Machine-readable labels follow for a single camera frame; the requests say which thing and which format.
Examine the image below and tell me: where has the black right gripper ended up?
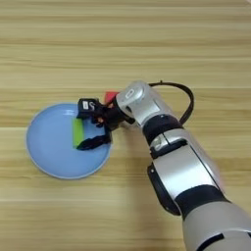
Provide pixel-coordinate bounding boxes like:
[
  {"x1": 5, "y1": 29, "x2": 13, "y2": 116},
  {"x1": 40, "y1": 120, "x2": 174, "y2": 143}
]
[{"x1": 76, "y1": 103, "x2": 135, "y2": 151}]

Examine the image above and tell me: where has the green rectangular block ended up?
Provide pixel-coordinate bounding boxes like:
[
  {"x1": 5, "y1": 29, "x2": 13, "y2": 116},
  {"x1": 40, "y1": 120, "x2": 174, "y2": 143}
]
[{"x1": 72, "y1": 117, "x2": 86, "y2": 149}]

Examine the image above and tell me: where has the red cube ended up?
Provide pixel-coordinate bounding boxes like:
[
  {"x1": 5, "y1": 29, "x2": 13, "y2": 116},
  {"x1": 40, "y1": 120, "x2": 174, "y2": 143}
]
[{"x1": 103, "y1": 90, "x2": 121, "y2": 105}]

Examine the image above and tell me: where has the small black box white label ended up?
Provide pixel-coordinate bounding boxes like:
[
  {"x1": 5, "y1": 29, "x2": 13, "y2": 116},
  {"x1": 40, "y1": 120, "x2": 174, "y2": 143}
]
[{"x1": 76, "y1": 97, "x2": 101, "y2": 120}]

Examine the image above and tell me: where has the light blue round plate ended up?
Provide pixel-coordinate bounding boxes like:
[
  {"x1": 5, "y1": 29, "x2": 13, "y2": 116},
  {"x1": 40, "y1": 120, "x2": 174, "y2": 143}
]
[{"x1": 25, "y1": 102, "x2": 113, "y2": 180}]

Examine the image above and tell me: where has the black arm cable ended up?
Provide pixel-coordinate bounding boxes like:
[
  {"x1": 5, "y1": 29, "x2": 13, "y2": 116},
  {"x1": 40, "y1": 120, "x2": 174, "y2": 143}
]
[{"x1": 148, "y1": 80, "x2": 195, "y2": 126}]

